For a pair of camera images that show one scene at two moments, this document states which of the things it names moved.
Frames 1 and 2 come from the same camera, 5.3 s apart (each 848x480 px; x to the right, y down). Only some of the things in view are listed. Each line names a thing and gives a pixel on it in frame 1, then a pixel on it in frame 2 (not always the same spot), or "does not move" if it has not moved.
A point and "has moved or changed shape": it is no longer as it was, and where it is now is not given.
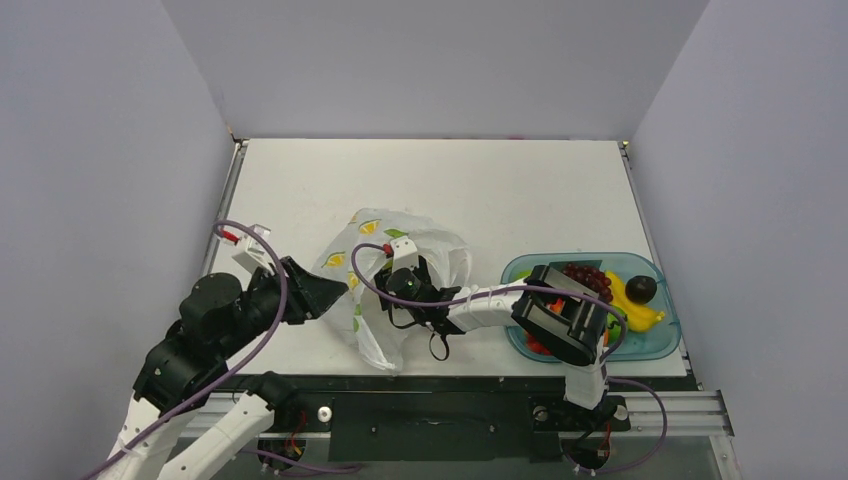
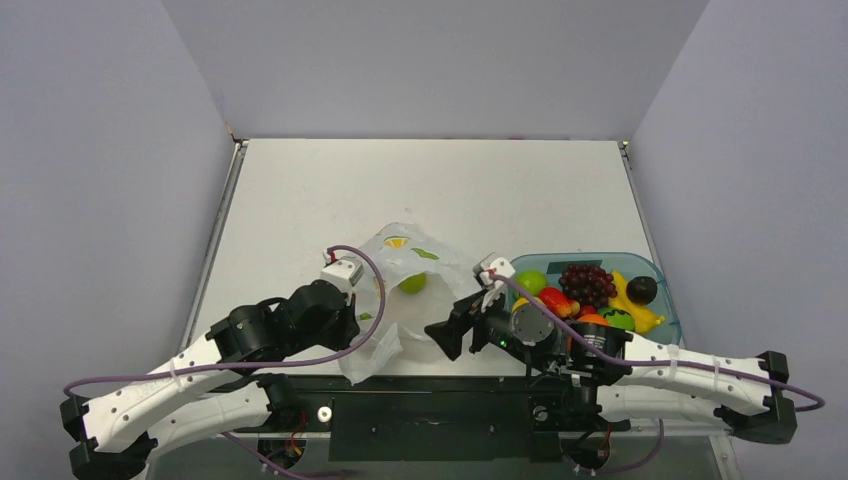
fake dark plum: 641,289 does not move
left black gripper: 309,295 -> 350,329
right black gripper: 391,281 -> 474,323
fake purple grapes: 592,279 does not move
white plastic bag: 356,257 has moved or changed shape
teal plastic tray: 658,341 does not move
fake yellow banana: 638,316 does not move
